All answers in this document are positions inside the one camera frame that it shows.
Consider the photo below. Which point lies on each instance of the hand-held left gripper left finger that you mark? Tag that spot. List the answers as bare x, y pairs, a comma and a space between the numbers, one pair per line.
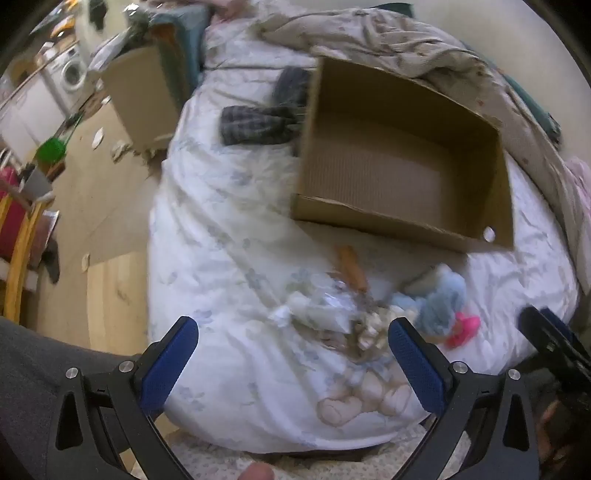
168, 369

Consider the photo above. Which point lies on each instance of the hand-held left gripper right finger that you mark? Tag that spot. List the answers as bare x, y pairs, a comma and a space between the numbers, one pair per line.
418, 364

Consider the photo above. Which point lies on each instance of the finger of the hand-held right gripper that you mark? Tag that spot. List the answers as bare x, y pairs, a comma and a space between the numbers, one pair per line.
551, 334

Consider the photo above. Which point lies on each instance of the grey floral scrunchie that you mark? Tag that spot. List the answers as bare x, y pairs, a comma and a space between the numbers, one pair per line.
371, 332

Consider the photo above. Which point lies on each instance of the pink plush toy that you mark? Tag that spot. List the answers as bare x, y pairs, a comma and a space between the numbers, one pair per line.
464, 327

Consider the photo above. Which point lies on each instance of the light blue plush toy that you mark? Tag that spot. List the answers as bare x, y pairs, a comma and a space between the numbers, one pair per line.
438, 300

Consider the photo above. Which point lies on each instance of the white cloth pack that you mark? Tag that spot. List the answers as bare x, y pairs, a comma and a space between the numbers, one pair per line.
321, 309

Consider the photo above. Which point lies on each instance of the white bear-print duvet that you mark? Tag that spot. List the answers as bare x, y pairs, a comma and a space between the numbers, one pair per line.
221, 240

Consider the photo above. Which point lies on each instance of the pink fleece blanket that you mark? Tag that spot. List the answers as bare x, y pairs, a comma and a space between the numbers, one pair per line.
579, 184

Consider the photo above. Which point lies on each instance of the grey metal dustpan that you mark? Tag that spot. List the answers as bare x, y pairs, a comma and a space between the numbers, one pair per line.
37, 182

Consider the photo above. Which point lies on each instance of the dark plaid cloth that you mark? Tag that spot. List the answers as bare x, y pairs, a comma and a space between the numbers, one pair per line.
254, 124

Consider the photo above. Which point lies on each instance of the white cabinet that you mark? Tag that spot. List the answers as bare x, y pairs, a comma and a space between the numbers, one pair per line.
27, 115

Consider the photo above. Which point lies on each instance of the dark grey knitted cloth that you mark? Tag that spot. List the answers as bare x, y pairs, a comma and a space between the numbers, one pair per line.
291, 85

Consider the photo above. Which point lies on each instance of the white washing machine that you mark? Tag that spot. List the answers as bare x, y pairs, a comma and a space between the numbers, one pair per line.
69, 71

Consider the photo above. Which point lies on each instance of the beige floral quilt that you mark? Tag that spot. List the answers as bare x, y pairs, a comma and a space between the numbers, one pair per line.
415, 50

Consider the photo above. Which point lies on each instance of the black hanging bag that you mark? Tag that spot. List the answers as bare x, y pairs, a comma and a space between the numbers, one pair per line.
98, 14

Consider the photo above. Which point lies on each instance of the wooden chair frame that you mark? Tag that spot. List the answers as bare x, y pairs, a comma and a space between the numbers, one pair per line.
21, 258

